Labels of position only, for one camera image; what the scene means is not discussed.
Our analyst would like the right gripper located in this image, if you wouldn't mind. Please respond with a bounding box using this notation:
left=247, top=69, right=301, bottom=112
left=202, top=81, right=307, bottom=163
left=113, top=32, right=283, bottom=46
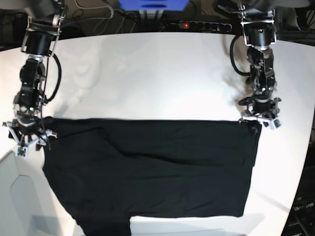
left=2, top=116, right=57, bottom=150

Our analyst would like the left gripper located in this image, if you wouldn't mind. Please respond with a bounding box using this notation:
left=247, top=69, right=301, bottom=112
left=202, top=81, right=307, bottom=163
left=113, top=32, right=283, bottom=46
left=238, top=97, right=282, bottom=135

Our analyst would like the black T-shirt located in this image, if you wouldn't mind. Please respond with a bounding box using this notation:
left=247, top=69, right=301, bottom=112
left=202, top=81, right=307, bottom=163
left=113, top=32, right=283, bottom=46
left=42, top=118, right=262, bottom=236

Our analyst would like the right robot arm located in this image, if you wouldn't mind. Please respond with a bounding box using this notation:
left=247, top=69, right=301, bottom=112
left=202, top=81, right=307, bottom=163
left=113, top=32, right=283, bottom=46
left=0, top=0, right=68, bottom=157

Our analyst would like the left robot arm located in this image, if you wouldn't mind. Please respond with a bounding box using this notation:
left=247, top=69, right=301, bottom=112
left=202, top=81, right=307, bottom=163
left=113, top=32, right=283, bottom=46
left=234, top=0, right=281, bottom=130

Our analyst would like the black box labelled OpenArm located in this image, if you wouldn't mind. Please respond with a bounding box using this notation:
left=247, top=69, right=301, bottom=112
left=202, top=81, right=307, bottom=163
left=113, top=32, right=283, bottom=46
left=292, top=167, right=315, bottom=236

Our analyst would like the black power strip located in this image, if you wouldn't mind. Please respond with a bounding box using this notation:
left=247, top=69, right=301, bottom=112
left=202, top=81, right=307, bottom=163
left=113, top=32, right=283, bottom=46
left=170, top=21, right=232, bottom=33

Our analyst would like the blue plastic bin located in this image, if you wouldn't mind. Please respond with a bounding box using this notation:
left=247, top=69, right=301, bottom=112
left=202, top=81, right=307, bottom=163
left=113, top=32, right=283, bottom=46
left=119, top=0, right=189, bottom=11

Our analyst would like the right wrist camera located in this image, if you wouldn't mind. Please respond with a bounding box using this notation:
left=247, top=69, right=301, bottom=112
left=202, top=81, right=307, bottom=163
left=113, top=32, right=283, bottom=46
left=15, top=146, right=29, bottom=158

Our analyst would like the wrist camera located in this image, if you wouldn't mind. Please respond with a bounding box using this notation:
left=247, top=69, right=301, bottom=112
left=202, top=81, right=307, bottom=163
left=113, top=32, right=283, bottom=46
left=15, top=146, right=29, bottom=158
left=269, top=118, right=282, bottom=130

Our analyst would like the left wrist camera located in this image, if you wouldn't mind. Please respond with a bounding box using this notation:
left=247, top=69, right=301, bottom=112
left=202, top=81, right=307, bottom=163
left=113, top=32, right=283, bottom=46
left=269, top=118, right=282, bottom=130

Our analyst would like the white cable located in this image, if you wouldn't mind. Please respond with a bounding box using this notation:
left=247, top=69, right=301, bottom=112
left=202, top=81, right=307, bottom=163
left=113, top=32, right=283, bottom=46
left=73, top=0, right=138, bottom=35

